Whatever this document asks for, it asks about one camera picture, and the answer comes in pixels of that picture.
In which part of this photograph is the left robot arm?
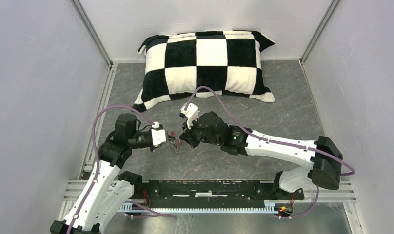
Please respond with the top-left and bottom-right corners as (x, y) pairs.
(50, 114), (168, 234)

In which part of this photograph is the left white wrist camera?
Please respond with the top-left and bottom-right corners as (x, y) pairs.
(151, 121), (168, 147)

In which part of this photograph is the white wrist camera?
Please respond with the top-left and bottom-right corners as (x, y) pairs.
(179, 103), (199, 129)
(151, 121), (168, 147)

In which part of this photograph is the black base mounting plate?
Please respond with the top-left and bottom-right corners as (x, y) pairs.
(130, 180), (305, 209)

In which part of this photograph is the black white checkered pillow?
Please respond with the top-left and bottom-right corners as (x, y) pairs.
(133, 30), (275, 112)

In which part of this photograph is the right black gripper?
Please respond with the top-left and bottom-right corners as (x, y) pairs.
(180, 115), (222, 148)

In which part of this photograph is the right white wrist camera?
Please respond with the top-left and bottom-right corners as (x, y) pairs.
(179, 103), (199, 129)

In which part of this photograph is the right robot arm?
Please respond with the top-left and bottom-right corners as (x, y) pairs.
(179, 112), (342, 199)

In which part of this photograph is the metal keyring with red handle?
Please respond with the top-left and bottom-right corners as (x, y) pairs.
(168, 131), (183, 154)

